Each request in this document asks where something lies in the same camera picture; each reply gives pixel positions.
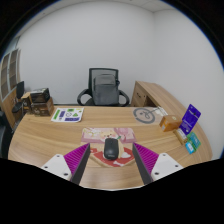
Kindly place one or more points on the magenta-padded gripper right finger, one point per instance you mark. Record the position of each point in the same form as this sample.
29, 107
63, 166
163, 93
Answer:
163, 165

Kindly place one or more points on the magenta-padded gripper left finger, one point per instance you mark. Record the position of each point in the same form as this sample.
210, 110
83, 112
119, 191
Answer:
60, 165

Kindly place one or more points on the black computer mouse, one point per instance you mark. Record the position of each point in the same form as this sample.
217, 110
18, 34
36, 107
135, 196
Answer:
111, 149

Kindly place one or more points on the cartoon print mouse pad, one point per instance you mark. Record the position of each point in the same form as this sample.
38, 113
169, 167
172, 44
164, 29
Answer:
96, 135

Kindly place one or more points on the blue small packet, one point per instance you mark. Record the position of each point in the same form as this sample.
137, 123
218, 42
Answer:
190, 147

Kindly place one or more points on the small yellow box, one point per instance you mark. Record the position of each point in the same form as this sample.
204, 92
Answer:
180, 136

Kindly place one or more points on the green small packet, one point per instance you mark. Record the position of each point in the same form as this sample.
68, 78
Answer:
194, 140

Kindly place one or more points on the orange box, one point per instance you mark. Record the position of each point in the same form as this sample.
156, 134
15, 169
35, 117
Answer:
170, 123

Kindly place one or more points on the white printed paper sheet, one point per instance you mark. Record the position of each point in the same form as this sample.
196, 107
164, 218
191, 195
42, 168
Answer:
67, 114

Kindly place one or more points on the purple card package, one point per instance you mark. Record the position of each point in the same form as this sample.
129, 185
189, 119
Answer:
190, 119

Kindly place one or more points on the large brown cardboard box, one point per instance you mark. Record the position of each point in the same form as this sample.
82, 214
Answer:
43, 109

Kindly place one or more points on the black armchair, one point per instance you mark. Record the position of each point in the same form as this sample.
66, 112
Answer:
4, 133

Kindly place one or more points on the black box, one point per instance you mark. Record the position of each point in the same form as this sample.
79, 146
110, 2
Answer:
40, 95

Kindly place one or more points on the wooden side desk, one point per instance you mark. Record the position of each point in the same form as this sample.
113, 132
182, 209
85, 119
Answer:
150, 93

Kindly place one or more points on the small black chair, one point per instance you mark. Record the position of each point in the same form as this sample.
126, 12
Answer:
20, 90

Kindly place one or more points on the grey backpack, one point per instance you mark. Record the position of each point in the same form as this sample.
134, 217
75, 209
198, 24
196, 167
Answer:
105, 90

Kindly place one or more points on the wooden shelf unit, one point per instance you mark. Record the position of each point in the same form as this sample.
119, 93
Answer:
8, 93

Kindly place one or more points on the black mesh office chair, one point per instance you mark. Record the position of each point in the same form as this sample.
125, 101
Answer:
91, 71

